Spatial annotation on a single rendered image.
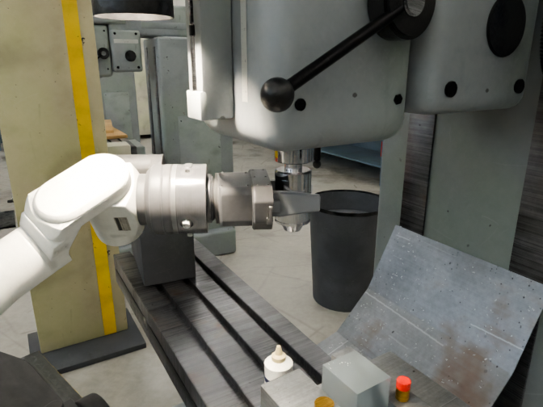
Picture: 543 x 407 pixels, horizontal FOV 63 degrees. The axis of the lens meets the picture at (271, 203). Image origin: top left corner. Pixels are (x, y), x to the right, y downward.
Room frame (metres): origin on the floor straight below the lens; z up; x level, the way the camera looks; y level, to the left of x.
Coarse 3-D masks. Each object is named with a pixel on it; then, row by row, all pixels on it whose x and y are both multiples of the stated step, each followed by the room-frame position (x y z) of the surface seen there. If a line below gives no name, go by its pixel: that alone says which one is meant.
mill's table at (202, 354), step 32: (128, 256) 1.07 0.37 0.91; (128, 288) 0.95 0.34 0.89; (160, 288) 0.92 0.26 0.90; (192, 288) 0.92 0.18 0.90; (224, 288) 0.92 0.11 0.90; (160, 320) 0.77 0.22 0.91; (192, 320) 0.77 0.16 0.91; (224, 320) 0.78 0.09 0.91; (256, 320) 0.79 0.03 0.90; (160, 352) 0.74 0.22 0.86; (192, 352) 0.67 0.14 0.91; (224, 352) 0.67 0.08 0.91; (256, 352) 0.67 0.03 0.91; (288, 352) 0.68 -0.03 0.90; (320, 352) 0.67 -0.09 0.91; (192, 384) 0.59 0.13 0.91; (224, 384) 0.58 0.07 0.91; (256, 384) 0.58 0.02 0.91
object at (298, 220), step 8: (280, 184) 0.54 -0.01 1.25; (288, 184) 0.53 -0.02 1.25; (296, 184) 0.53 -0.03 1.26; (304, 184) 0.53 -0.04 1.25; (304, 192) 0.54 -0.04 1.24; (280, 216) 0.54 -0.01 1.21; (288, 216) 0.53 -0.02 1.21; (296, 216) 0.53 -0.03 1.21; (304, 216) 0.54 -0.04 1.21; (280, 224) 0.54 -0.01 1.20; (288, 224) 0.53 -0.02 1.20; (296, 224) 0.53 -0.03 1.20; (304, 224) 0.54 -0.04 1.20
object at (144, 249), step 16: (144, 240) 0.91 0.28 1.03; (160, 240) 0.92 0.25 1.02; (176, 240) 0.94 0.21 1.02; (192, 240) 0.95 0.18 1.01; (144, 256) 0.91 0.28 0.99; (160, 256) 0.92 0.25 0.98; (176, 256) 0.93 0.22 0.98; (192, 256) 0.95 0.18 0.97; (144, 272) 0.91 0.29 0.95; (160, 272) 0.92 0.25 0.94; (176, 272) 0.93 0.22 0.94; (192, 272) 0.95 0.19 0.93
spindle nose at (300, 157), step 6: (294, 150) 0.53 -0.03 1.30; (300, 150) 0.53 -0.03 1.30; (306, 150) 0.54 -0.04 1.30; (312, 150) 0.55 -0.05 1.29; (282, 156) 0.54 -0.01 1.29; (288, 156) 0.53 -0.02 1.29; (294, 156) 0.53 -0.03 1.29; (300, 156) 0.53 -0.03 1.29; (306, 156) 0.54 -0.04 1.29; (312, 156) 0.55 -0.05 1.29; (282, 162) 0.54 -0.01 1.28; (288, 162) 0.53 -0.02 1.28; (294, 162) 0.53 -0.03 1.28; (300, 162) 0.53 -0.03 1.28; (306, 162) 0.54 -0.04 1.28
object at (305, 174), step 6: (276, 168) 0.56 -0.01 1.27; (282, 168) 0.56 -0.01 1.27; (306, 168) 0.56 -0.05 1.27; (276, 174) 0.54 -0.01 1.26; (282, 174) 0.54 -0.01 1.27; (288, 174) 0.53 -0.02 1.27; (294, 174) 0.53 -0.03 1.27; (300, 174) 0.53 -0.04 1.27; (306, 174) 0.54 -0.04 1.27; (288, 180) 0.53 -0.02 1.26; (294, 180) 0.53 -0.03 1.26; (300, 180) 0.53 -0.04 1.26
